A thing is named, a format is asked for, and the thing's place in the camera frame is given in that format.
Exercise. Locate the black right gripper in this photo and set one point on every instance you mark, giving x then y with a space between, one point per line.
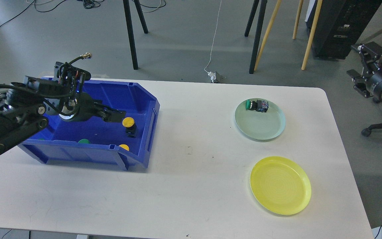
369 82

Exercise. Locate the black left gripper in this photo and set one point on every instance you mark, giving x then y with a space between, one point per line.
86 107

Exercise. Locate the yellow push button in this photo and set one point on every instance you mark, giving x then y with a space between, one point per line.
130 126
125 147

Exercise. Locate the green push button switch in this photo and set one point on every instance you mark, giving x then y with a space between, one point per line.
261 106

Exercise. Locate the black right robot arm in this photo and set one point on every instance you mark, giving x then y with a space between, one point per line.
368 83

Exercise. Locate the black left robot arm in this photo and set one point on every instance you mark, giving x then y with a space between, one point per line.
24 107

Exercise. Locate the yellow push button front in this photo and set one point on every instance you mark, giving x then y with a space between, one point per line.
125 147

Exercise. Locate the green push button front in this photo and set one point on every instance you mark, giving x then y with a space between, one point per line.
84 141

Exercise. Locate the light green plate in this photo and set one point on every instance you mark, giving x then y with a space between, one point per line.
261 127

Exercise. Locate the yellow plate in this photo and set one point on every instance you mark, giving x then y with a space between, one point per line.
280 185

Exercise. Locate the blue plastic storage bin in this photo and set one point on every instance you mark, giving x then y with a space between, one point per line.
59 141

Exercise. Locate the black computer tower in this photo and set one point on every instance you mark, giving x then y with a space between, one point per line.
340 25

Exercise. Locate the black tripod legs right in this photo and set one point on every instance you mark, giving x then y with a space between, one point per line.
261 6

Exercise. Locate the black tripod legs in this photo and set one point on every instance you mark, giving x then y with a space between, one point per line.
261 6
129 27

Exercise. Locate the black tripod legs left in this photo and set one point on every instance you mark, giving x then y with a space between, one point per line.
129 27

